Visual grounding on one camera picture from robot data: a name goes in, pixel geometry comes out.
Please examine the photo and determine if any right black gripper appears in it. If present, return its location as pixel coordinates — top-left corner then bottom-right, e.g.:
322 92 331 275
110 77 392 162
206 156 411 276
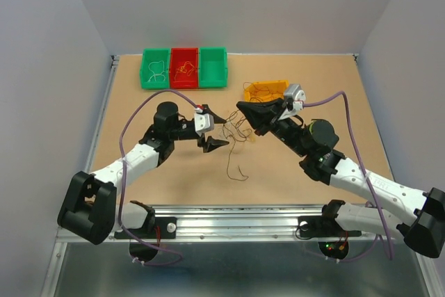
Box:
236 98 309 158

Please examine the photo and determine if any wire bundle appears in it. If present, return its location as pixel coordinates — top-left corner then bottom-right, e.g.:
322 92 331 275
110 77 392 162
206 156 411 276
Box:
217 109 258 147

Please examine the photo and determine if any brown thin wire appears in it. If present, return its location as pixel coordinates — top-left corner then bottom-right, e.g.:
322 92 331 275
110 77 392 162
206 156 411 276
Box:
242 81 284 103

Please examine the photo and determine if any white thin wire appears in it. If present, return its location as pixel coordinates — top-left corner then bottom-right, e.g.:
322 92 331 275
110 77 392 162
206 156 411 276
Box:
144 61 168 84

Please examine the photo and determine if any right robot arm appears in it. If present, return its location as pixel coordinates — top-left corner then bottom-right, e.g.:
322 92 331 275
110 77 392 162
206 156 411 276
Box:
236 98 444 258

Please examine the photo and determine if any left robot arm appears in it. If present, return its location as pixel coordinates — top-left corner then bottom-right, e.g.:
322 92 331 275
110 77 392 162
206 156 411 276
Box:
57 102 228 245

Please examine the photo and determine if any yellow bin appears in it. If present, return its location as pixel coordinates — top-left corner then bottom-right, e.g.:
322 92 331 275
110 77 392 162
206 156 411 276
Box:
243 80 289 102

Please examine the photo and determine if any red bin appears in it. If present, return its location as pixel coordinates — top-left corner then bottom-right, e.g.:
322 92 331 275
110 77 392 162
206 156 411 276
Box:
169 48 199 90

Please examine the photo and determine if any right green bin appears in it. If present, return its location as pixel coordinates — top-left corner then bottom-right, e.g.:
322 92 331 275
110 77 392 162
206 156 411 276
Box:
198 47 228 88

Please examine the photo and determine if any green bin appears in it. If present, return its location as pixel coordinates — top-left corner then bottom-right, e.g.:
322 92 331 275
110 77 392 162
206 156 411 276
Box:
198 47 228 88
140 48 170 90

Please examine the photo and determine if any left green bin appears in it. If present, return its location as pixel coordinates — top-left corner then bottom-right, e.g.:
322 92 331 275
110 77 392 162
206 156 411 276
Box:
140 48 170 90

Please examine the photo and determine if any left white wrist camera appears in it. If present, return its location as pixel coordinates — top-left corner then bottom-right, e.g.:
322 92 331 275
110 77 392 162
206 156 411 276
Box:
193 104 214 135

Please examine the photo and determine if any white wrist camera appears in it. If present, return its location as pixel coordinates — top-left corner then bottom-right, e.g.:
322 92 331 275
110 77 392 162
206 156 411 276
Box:
278 83 306 120
193 104 214 135

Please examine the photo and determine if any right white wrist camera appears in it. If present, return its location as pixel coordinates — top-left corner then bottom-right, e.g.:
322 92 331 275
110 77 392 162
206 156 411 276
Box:
278 83 306 120

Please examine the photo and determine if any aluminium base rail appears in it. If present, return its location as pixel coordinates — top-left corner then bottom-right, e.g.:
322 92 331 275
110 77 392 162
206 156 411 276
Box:
55 204 427 242

